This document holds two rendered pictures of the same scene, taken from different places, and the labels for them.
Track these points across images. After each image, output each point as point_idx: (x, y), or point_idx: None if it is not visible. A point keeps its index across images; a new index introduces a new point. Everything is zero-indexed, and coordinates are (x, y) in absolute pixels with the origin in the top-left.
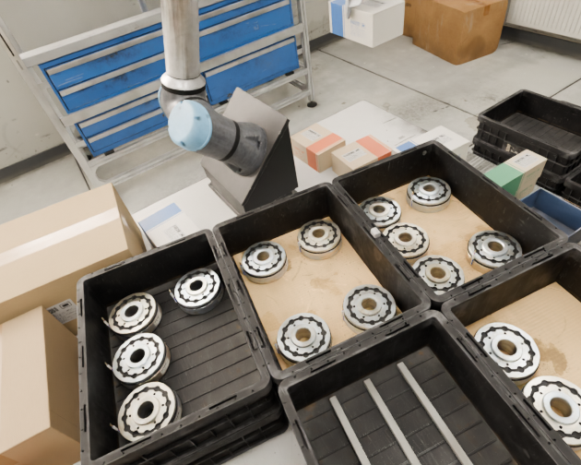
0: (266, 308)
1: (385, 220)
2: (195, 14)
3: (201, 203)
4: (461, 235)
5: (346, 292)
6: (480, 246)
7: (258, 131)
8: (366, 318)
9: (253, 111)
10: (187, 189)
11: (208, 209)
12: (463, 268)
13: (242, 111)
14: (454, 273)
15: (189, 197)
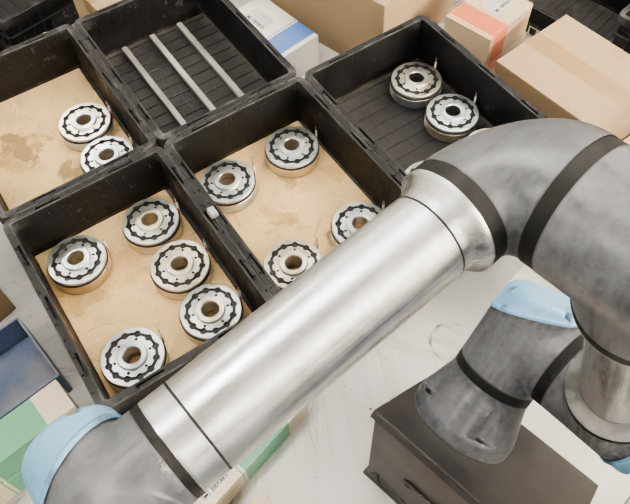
0: (343, 185)
1: (203, 293)
2: (584, 340)
3: (564, 446)
4: (107, 298)
5: (254, 211)
6: (93, 258)
7: (434, 404)
8: (229, 167)
9: (475, 480)
10: (621, 488)
11: (539, 429)
12: (119, 250)
13: (511, 502)
14: (132, 222)
15: (601, 461)
